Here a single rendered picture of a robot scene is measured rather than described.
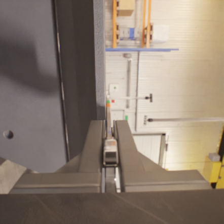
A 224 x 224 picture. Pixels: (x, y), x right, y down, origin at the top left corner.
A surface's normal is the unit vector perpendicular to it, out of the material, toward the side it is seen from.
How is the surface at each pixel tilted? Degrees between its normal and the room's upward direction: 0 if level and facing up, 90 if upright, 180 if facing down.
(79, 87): 90
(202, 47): 90
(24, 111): 90
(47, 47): 90
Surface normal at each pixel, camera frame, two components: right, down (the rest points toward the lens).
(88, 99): 0.03, 0.29
